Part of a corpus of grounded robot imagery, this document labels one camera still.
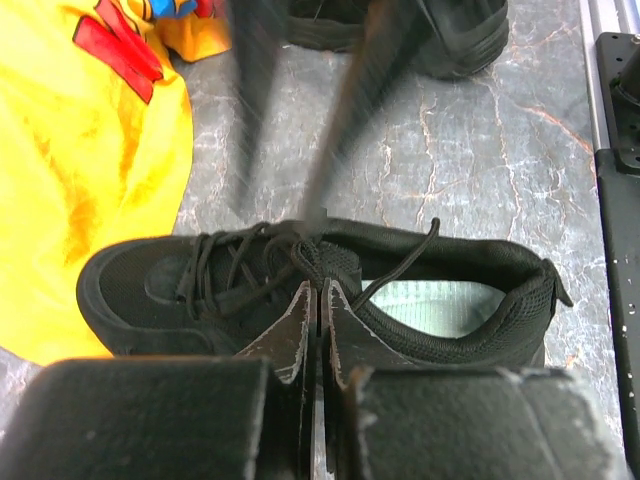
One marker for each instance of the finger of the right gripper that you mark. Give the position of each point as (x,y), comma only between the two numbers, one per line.
(360,90)
(257,30)

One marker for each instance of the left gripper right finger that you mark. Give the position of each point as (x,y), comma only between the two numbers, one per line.
(388,418)

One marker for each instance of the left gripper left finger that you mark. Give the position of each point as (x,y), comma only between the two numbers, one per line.
(248,416)

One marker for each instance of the black shoe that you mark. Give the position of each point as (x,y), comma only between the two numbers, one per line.
(445,39)
(216,293)

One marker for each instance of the orange Mickey Mouse pillow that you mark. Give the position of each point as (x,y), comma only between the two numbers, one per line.
(96,148)

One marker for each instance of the aluminium front rail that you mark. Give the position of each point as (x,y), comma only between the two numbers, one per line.
(597,17)

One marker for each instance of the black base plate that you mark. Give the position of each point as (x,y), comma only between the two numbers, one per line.
(618,186)

